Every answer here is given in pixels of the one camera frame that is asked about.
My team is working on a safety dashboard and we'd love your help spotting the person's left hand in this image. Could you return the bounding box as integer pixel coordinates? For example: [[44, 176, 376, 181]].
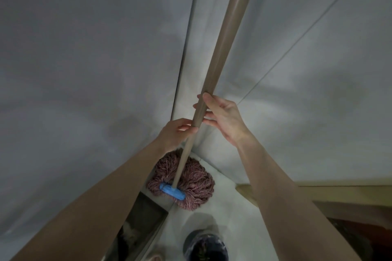
[[155, 118, 200, 154]]

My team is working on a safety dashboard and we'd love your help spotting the person's right hand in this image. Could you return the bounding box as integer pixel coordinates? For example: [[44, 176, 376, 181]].
[[193, 92, 255, 148]]

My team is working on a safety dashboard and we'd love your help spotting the pink string mop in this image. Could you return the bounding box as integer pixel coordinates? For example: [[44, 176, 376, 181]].
[[147, 0, 264, 211]]

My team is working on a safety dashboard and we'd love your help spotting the grey dustpan with yellow-tipped handle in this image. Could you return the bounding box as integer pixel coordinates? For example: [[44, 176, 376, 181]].
[[104, 192, 172, 261]]

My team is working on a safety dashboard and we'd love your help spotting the person's left forearm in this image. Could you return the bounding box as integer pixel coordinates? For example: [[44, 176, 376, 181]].
[[11, 138, 166, 261]]

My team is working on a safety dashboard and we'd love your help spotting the person's right forearm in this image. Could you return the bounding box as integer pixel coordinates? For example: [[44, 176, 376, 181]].
[[237, 138, 363, 261]]

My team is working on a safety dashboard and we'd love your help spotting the black trash bin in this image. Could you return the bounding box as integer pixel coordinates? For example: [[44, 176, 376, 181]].
[[183, 229, 229, 261]]

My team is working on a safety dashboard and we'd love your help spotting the dark red wooden door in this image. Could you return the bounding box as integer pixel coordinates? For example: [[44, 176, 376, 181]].
[[236, 183, 392, 261]]

